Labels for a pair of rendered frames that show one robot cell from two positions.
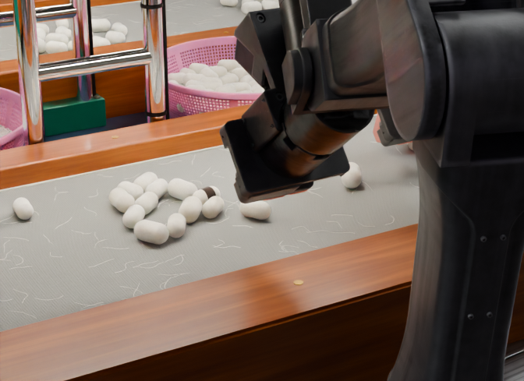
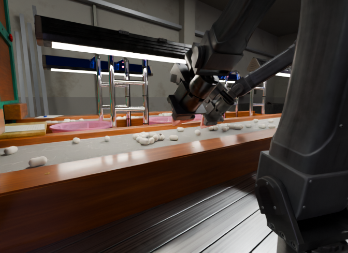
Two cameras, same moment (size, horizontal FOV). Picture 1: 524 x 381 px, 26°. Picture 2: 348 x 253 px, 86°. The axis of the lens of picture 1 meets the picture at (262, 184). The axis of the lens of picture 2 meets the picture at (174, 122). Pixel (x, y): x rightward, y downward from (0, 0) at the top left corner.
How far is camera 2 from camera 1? 0.51 m
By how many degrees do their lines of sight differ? 16
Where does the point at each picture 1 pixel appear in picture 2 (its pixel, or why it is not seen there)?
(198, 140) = (156, 128)
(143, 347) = (141, 161)
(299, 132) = (194, 88)
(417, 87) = not seen: outside the picture
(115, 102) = not seen: hidden behind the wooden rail
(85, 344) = (118, 161)
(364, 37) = (235, 6)
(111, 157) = (133, 131)
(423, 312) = (312, 80)
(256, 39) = (177, 69)
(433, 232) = (328, 14)
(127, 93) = not seen: hidden behind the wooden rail
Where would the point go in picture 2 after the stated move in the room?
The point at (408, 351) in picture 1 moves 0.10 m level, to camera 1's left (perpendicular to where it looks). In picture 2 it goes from (291, 117) to (196, 118)
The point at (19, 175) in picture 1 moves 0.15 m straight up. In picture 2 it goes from (107, 133) to (106, 94)
